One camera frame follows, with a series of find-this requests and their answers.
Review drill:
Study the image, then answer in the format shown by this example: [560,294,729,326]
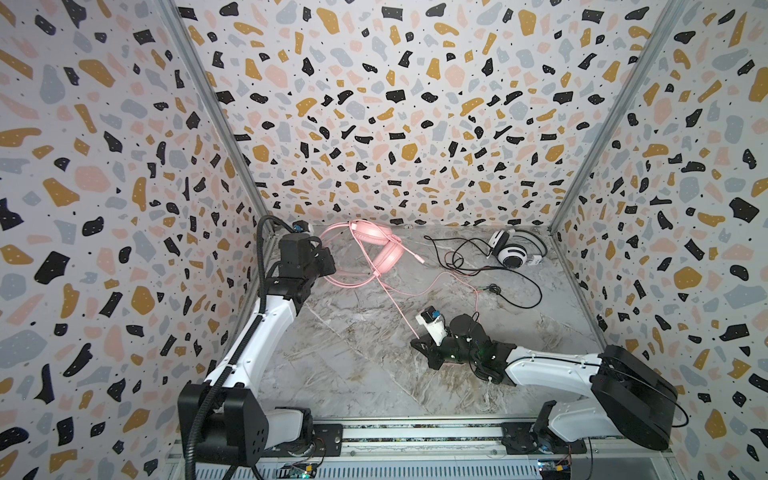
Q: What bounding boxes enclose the pink headphones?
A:
[320,220,407,289]

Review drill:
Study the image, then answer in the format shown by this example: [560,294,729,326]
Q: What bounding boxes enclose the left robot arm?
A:
[178,232,336,479]

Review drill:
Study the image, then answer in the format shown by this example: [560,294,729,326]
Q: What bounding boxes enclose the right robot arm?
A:
[410,307,679,455]

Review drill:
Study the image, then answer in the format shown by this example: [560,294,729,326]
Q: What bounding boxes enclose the white black headphones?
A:
[488,229,548,269]

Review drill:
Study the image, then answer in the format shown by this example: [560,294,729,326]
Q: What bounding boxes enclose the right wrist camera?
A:
[417,306,449,346]

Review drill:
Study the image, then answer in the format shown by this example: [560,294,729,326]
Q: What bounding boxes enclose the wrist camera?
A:
[292,220,314,235]
[417,306,449,346]

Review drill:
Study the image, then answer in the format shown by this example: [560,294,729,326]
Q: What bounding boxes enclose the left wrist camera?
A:
[292,220,314,235]

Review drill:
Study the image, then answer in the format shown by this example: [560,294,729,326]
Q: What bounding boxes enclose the black headphone cable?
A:
[423,233,544,311]

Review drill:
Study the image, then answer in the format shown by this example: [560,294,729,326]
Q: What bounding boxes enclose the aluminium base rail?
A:
[164,416,679,480]

